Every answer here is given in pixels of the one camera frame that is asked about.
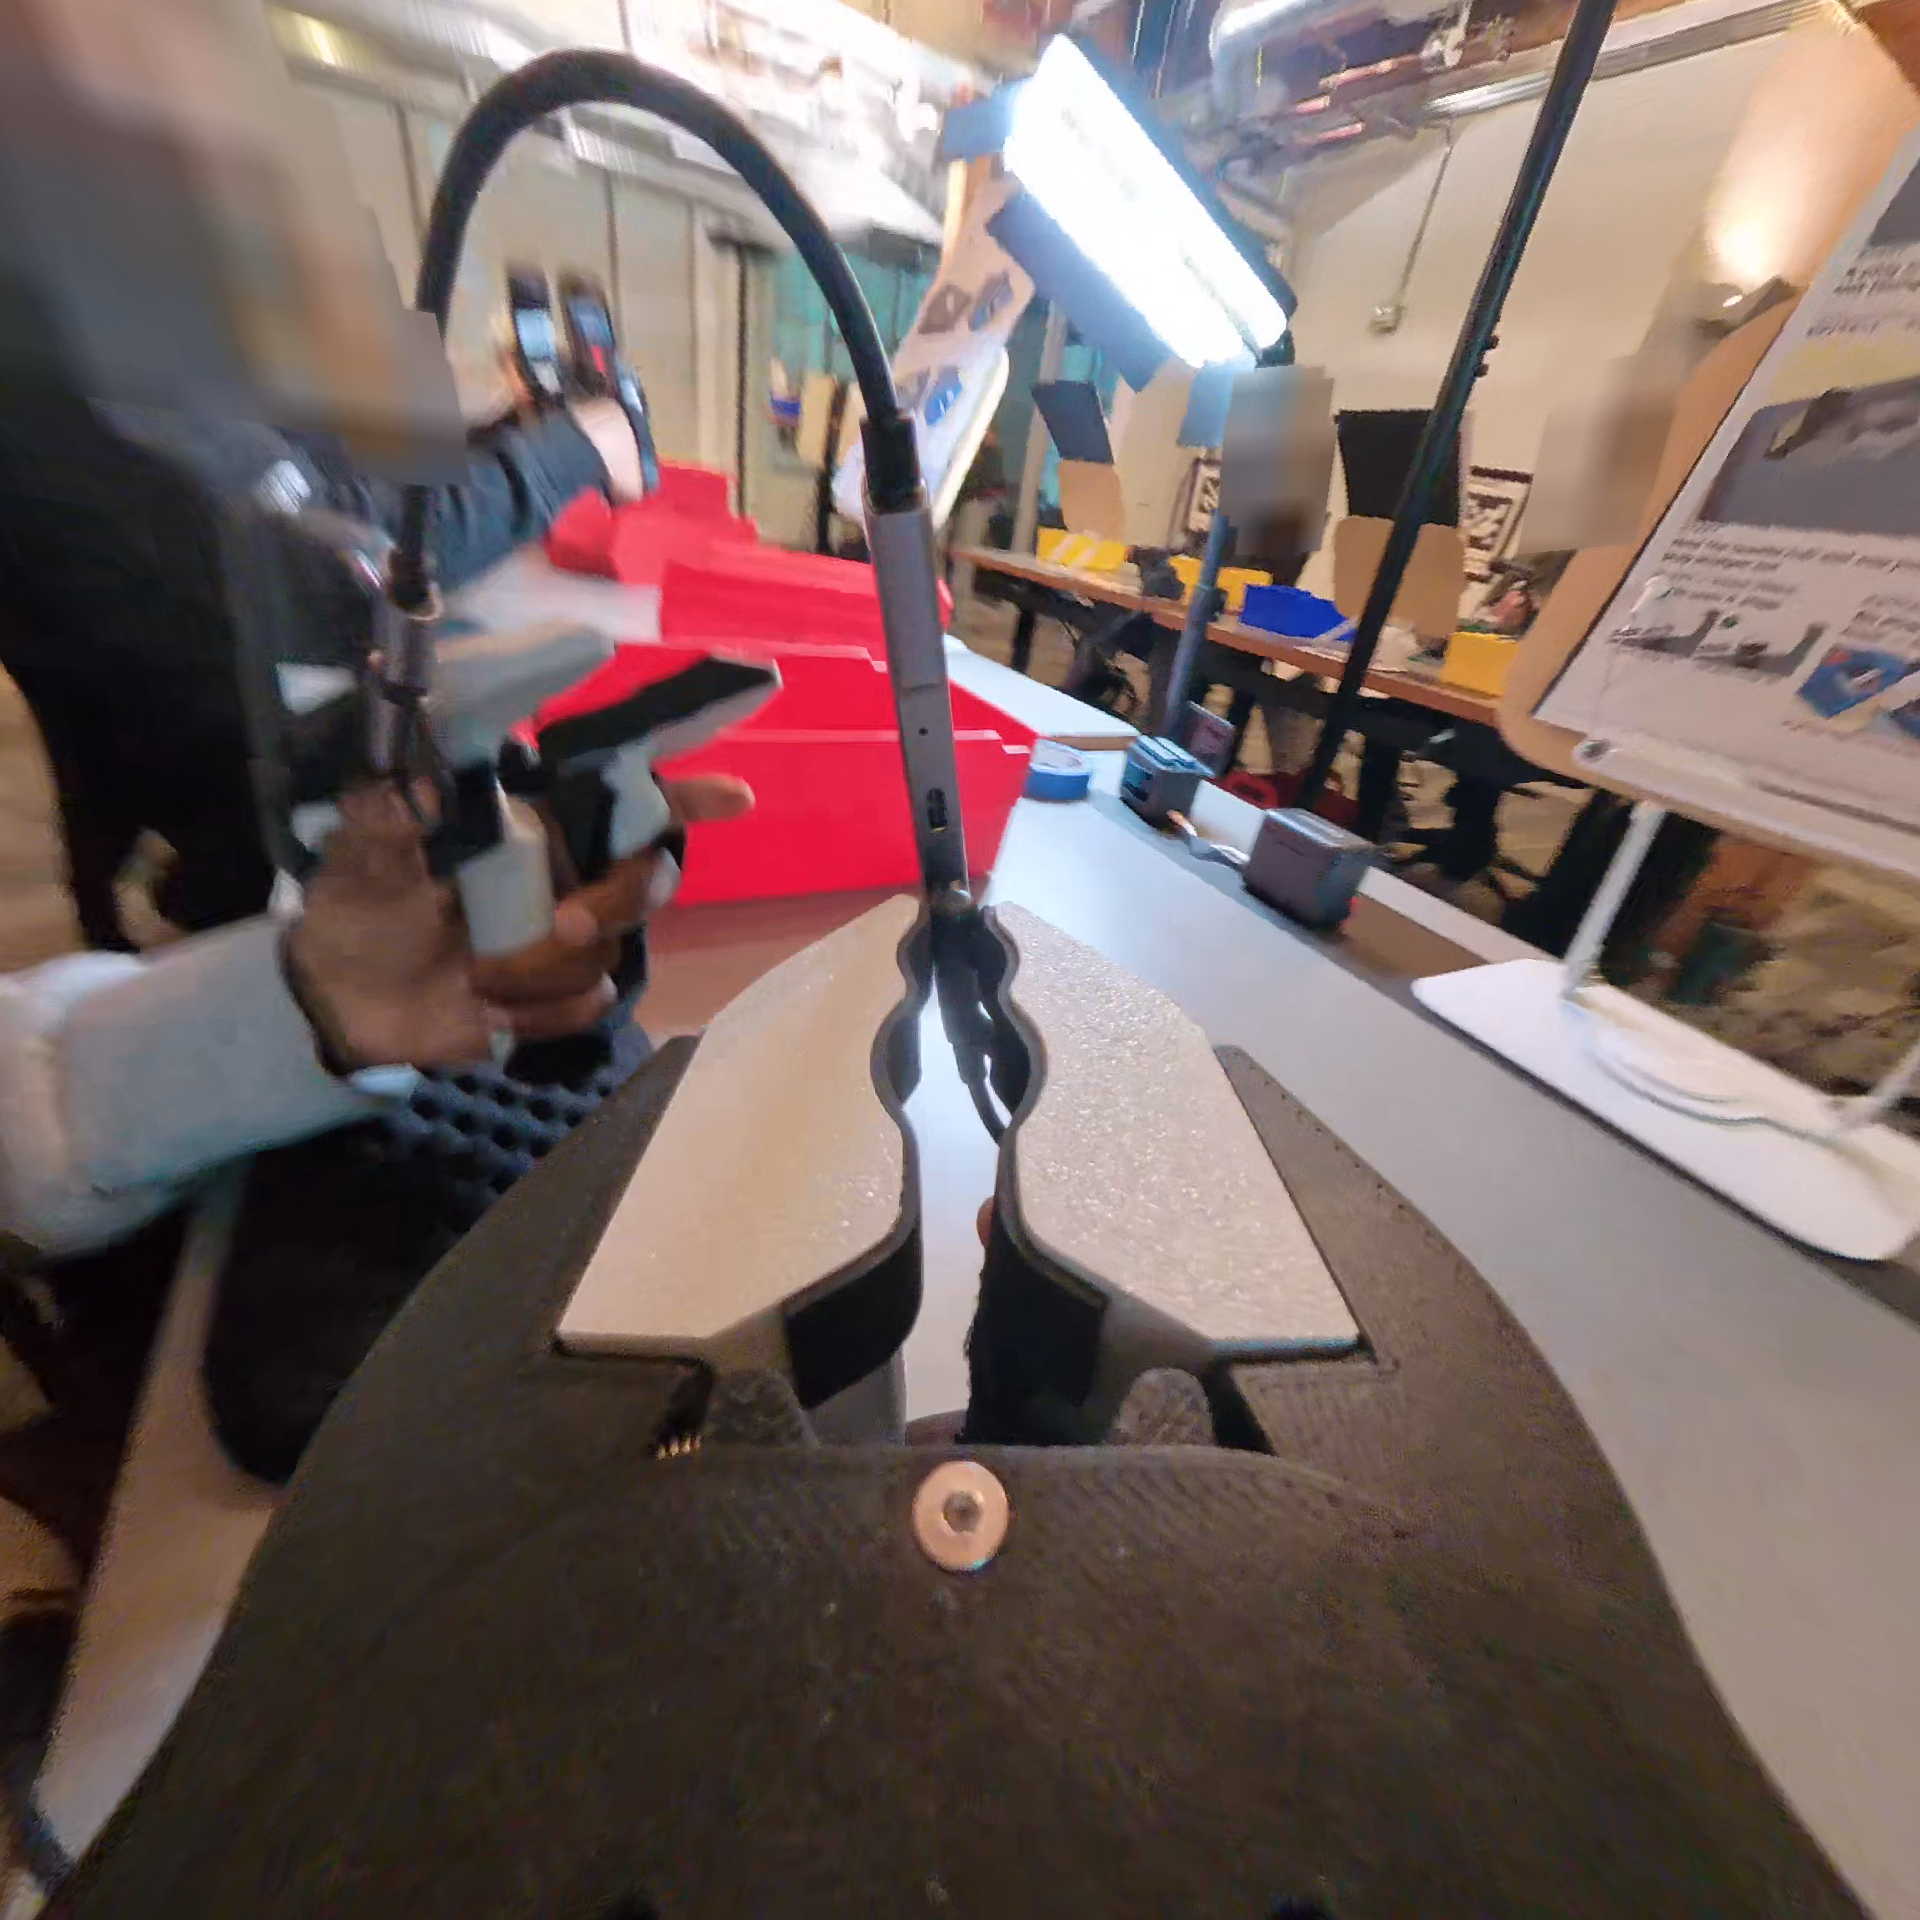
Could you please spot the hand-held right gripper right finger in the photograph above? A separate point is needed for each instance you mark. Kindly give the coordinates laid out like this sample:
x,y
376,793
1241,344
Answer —
x,y
1170,1200

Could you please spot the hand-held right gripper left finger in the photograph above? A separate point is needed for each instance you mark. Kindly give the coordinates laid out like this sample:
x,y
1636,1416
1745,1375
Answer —
x,y
750,1171

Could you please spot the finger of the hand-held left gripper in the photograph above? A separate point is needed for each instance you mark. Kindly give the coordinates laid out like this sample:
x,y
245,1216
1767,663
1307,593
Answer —
x,y
691,704
510,684

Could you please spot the person's left forearm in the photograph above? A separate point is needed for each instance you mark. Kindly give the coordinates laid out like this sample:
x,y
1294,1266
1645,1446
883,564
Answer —
x,y
150,1080

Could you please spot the person's left hand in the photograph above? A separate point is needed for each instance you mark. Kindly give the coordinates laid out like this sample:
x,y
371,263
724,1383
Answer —
x,y
390,959

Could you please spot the red plastic bin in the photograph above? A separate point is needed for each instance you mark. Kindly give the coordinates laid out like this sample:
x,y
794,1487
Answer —
x,y
839,694
779,600
839,818

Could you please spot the grey charger box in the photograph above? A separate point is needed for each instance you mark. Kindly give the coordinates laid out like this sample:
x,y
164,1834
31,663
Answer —
x,y
1313,870

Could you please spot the blue tape roll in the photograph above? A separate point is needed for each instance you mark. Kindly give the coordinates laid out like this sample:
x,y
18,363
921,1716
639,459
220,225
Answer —
x,y
1058,774

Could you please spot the dark foam pad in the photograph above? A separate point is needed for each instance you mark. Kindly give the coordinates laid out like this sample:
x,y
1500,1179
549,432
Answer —
x,y
376,1232

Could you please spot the small blue-grey device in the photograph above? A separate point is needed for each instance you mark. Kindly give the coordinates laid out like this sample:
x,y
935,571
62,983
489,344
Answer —
x,y
1162,781

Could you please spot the white poster stand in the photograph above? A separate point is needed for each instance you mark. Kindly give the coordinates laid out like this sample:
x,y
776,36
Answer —
x,y
1650,1111

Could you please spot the wooden workbench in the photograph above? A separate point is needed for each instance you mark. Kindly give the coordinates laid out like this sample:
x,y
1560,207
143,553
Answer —
x,y
1394,680

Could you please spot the blue storage bin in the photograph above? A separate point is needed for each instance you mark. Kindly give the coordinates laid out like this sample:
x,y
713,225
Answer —
x,y
1298,613

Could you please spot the yellow storage bin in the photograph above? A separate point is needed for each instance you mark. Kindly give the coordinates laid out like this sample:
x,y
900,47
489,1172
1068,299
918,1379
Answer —
x,y
1481,664

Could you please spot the led light panel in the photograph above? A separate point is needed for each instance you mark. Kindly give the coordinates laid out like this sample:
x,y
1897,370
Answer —
x,y
1142,212

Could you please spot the wooden backing board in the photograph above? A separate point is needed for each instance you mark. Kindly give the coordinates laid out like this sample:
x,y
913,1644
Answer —
x,y
1621,600

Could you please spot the black light stand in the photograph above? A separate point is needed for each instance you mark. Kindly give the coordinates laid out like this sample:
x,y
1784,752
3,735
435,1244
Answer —
x,y
1476,361

